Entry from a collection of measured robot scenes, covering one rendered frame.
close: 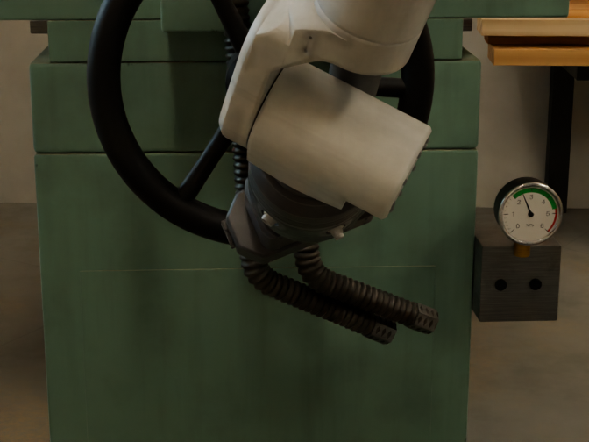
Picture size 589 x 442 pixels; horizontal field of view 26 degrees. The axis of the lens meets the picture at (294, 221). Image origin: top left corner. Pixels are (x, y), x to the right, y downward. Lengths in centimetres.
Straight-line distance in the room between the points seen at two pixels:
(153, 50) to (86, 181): 15
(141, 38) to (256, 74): 50
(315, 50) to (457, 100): 56
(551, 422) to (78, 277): 129
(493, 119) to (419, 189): 250
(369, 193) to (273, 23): 12
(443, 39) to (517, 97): 252
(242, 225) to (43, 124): 36
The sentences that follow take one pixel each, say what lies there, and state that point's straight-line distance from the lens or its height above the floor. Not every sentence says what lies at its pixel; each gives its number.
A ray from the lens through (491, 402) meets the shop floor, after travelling 247.
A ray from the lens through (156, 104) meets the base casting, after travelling 125.
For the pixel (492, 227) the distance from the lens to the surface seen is 134.
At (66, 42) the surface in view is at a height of 82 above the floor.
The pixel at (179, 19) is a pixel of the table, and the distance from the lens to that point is 114.
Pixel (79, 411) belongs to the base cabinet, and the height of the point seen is 44.
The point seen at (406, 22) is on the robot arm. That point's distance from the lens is 70.
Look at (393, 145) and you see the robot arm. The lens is 76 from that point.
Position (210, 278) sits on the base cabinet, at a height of 58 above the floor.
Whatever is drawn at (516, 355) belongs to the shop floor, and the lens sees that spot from 271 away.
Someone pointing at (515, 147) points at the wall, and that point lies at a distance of 381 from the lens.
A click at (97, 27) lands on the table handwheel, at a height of 86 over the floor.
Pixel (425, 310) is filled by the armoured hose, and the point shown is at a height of 57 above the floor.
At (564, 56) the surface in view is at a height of 52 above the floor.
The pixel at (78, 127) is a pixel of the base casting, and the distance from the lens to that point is 126.
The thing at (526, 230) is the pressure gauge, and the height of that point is 64.
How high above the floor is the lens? 98
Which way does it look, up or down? 16 degrees down
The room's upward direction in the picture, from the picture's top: straight up
